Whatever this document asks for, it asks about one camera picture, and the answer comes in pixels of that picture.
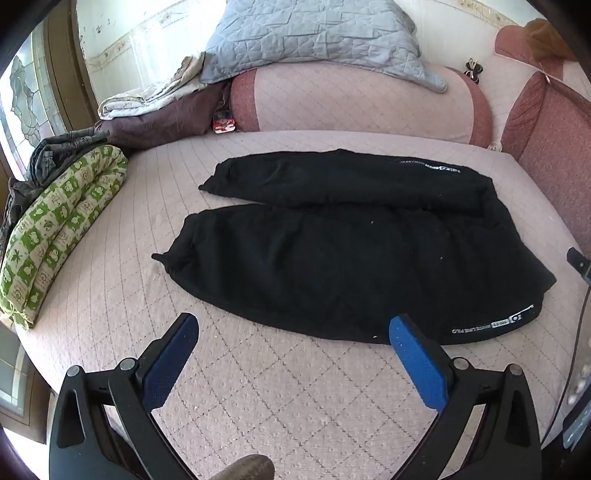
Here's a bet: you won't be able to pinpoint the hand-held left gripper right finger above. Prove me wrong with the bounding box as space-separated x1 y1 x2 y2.
389 315 543 480

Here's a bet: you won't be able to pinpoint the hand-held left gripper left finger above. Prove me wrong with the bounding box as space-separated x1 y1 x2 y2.
48 312 200 480

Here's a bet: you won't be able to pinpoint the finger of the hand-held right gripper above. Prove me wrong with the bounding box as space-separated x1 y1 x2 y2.
567 248 591 283

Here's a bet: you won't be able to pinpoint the black pants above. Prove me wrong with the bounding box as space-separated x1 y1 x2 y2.
151 148 557 346

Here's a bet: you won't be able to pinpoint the pink quilted bed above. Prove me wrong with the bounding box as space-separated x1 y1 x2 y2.
14 130 585 478

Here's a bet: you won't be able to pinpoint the large pink headboard cushion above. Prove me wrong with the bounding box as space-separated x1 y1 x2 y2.
501 71 591 257

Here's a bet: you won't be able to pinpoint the green patterned quilt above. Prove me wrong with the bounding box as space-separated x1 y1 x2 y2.
0 144 129 329

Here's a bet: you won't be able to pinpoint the black bow hair clip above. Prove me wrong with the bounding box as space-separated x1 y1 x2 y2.
463 58 484 86

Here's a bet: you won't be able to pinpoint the brown cloth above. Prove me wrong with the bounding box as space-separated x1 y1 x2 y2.
526 19 578 63

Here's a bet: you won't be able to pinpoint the small pink headboard cushion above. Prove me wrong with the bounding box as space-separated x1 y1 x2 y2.
494 25 565 77

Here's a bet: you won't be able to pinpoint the dark maroon blanket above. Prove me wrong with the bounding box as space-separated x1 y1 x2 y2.
95 82 232 153

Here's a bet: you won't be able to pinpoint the small red packet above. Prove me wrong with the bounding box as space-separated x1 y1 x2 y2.
211 110 236 134

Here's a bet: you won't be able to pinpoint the dark grey folded cloth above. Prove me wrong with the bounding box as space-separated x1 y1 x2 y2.
2 129 110 232

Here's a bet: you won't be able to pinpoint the long pink bolster pillow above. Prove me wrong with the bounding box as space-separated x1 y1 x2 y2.
230 65 493 148

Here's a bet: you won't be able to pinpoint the cream folded blanket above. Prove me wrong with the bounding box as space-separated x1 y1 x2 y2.
98 54 208 121

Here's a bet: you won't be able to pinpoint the stained glass window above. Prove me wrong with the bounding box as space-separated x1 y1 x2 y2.
0 34 70 178

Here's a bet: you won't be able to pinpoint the grey-blue quilted blanket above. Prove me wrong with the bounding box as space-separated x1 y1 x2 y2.
201 0 448 94

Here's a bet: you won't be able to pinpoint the thin black cable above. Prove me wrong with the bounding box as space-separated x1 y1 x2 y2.
542 284 591 441

